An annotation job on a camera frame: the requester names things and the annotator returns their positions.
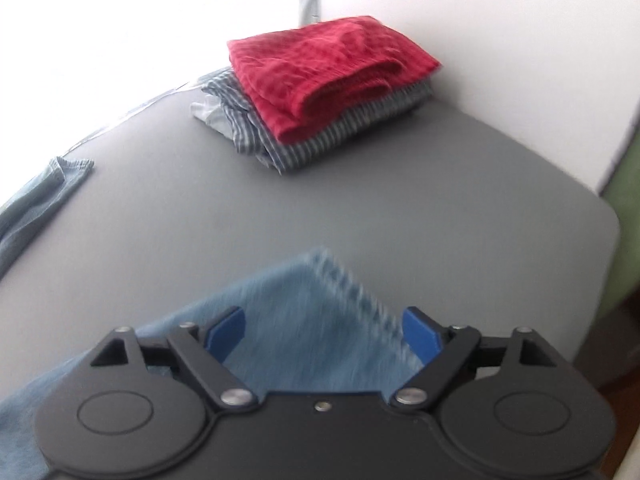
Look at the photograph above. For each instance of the red folded cloth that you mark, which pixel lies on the red folded cloth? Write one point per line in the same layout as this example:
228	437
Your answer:
320	67

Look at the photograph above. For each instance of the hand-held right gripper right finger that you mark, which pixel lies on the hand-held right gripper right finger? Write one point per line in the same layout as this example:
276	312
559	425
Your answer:
421	334

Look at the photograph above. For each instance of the blue striped folded shirt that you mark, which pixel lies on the blue striped folded shirt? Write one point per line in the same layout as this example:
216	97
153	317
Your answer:
320	142

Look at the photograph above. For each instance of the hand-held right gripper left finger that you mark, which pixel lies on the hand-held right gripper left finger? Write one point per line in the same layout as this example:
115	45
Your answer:
226	332

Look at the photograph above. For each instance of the green cloth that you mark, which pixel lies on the green cloth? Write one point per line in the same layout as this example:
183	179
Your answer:
625	230

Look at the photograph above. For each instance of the pale blue folded cloth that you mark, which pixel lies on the pale blue folded cloth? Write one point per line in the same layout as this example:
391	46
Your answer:
207	114

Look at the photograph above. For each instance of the blue denim pants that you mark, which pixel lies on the blue denim pants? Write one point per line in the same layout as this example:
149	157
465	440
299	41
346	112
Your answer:
310	320

